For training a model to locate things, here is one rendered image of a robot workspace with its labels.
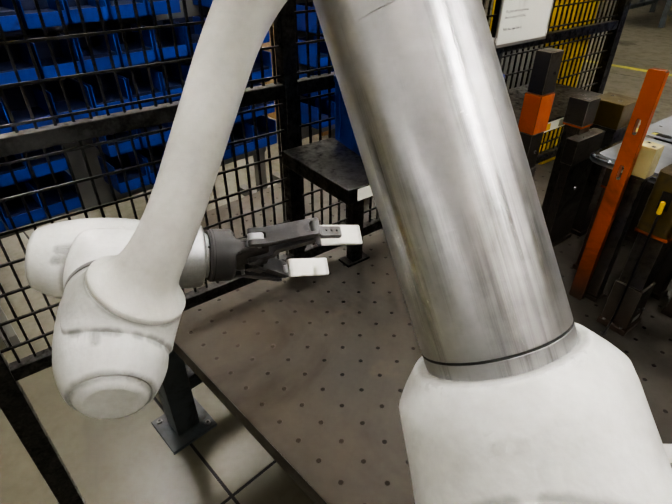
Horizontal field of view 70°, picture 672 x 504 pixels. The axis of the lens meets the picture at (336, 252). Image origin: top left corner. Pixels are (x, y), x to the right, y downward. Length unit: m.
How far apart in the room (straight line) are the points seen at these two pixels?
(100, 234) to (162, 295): 0.16
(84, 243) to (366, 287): 0.68
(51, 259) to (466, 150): 0.50
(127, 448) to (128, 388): 1.32
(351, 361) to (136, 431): 1.05
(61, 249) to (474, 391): 0.50
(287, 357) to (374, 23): 0.76
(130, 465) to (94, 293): 1.30
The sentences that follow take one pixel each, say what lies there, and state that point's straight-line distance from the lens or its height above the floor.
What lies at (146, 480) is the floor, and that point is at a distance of 1.72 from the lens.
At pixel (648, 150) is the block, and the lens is 1.07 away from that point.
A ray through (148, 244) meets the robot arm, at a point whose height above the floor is 1.15.
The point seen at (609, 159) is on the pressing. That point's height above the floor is 1.00.
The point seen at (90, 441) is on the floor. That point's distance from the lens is 1.87.
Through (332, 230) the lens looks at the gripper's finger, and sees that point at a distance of 0.67.
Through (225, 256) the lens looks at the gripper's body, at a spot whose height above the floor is 1.03.
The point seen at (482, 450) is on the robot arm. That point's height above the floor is 1.17.
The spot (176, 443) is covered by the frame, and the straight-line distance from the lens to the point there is 1.75.
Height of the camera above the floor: 1.40
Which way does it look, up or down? 34 degrees down
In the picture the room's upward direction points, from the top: straight up
